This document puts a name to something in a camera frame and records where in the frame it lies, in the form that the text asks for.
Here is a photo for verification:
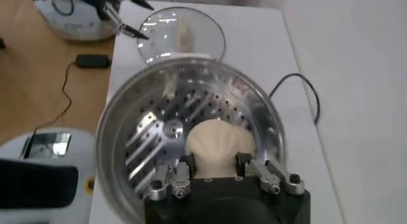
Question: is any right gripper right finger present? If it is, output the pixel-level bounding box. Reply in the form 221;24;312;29
237;152;305;196

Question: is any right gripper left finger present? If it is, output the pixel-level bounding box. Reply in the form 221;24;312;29
148;153;195;202

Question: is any glass lid with cream handle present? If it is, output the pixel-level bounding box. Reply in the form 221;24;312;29
136;6;226;64

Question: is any white steamed baozi bun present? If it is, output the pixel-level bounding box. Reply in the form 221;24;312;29
185;118;257;179

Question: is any stainless steel steamer basket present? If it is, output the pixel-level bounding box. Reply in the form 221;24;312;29
95;57;286;224

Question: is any black rectangular power brick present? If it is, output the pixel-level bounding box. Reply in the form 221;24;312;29
74;53;111;69

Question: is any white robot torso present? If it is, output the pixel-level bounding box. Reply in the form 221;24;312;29
0;127;97;224

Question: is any black cooker power cord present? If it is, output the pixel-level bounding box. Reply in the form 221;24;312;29
268;73;321;125

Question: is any thin dark brick cable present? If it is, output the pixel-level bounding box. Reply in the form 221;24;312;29
31;62;77;137

